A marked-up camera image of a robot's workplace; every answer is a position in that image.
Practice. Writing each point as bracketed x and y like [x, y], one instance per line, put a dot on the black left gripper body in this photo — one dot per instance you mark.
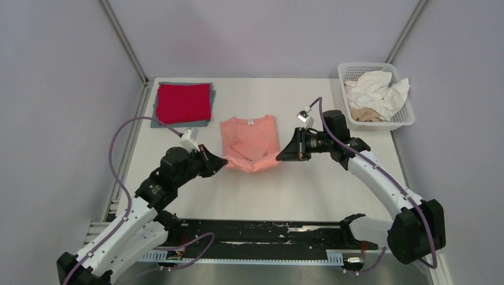
[196, 163]

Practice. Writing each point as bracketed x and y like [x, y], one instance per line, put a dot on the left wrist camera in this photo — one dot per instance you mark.
[188, 140]

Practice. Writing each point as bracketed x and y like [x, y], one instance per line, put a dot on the beige crumpled t-shirt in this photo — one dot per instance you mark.
[365, 115]

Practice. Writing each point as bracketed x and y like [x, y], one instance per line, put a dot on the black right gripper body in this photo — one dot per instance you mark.
[314, 143]

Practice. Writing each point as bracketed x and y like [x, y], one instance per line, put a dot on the salmon pink t-shirt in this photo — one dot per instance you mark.
[250, 145]

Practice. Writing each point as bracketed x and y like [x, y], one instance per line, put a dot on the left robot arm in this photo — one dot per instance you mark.
[145, 223]

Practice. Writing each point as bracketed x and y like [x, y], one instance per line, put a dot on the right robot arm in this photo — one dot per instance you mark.
[416, 227]

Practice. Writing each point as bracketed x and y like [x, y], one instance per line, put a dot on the aluminium frame rail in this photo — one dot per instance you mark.
[239, 242]

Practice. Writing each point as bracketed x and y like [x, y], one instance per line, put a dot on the folded red t-shirt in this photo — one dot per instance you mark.
[183, 103]

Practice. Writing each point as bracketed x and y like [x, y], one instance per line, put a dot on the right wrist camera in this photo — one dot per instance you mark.
[305, 117]

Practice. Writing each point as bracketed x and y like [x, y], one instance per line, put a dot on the white plastic laundry basket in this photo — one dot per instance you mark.
[351, 70]

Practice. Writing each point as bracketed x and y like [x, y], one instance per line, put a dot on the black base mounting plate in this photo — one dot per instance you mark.
[250, 239]

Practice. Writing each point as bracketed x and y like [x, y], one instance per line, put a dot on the white crumpled t-shirt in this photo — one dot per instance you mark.
[375, 90]

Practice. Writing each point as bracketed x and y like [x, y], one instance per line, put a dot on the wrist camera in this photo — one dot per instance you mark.
[305, 117]
[188, 140]

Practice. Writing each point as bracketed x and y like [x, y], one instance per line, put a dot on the white slotted cable duct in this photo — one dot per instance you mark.
[332, 259]

